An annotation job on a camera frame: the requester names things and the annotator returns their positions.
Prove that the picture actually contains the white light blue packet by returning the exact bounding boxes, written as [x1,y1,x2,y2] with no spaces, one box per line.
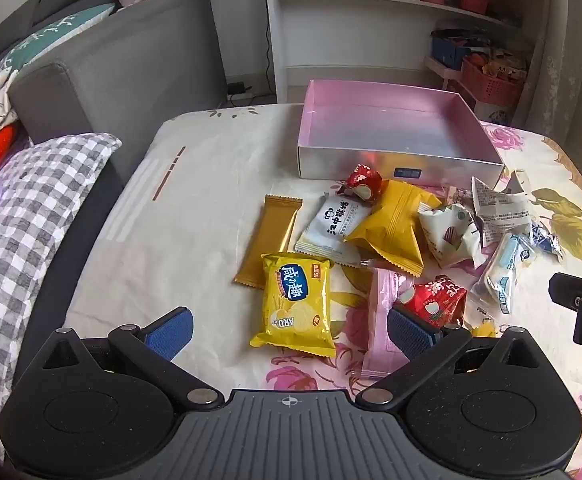
[471,232,536,316]

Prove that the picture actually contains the yellow cracker packet blue label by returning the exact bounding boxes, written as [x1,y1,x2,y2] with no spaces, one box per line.
[249,252,338,358]

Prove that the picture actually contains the grey sofa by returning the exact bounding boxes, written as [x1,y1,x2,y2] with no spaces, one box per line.
[0,0,228,356]

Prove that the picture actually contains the small brown bar packet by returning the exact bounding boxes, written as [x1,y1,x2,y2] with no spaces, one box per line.
[443,187,474,206]

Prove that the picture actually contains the dark grey back cushion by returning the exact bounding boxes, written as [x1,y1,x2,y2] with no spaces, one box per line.
[0,0,47,61]

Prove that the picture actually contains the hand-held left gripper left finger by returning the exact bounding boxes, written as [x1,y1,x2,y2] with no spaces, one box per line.
[38,306,226,412]

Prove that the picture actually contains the small blue white candy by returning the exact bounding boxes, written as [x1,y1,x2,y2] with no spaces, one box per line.
[528,220,564,261]

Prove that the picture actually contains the blue storage bin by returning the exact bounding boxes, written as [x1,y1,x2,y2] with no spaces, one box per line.
[431,35,472,68]

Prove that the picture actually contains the white cake packet brown print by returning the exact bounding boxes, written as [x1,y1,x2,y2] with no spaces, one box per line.
[417,202,486,269]

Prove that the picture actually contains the gold wafer packet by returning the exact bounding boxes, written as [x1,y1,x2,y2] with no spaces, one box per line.
[233,194,304,290]

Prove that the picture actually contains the white text packet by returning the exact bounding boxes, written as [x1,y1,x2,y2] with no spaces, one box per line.
[471,170,534,248]

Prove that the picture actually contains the grey white checked pillow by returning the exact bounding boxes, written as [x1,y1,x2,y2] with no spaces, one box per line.
[0,132,123,461]

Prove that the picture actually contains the pink snack packet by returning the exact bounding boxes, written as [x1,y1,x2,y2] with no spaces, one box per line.
[360,266,414,380]

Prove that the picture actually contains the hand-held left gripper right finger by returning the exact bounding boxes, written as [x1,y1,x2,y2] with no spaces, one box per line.
[355,304,544,411]

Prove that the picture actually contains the pink low shelf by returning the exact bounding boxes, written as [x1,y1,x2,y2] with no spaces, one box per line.
[425,55,466,93]

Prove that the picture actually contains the white storage crate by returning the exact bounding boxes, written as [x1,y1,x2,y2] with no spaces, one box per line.
[473,100,514,123]

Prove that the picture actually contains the teal patterned cushion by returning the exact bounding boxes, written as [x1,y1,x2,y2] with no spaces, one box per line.
[0,2,117,78]

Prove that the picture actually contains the yellow pastry packet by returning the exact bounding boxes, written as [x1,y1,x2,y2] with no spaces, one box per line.
[343,179,444,278]

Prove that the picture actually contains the black cable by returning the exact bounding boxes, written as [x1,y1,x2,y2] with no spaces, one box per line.
[263,10,277,106]

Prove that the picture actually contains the pink cardboard box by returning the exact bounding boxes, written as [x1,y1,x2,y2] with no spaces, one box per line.
[297,79,506,181]

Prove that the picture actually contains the small red candy packet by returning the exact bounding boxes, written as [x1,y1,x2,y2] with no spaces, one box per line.
[336,164,384,205]

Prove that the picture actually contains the red snack packet white print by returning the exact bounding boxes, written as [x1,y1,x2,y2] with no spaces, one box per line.
[398,275,468,331]

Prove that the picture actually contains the floral tablecloth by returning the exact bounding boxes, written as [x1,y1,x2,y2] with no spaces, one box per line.
[66,102,582,480]

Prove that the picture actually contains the grey lace curtain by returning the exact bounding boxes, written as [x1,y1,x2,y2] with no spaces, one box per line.
[516,0,582,146]

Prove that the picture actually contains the silver white biscuit packet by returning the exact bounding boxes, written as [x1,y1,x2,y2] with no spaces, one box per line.
[294,192,372,267]

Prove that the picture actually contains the white shelf desk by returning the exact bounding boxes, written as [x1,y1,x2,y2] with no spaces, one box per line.
[262,0,552,106]

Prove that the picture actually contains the large pink basket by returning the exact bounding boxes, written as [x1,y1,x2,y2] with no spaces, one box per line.
[461,57,526,106]

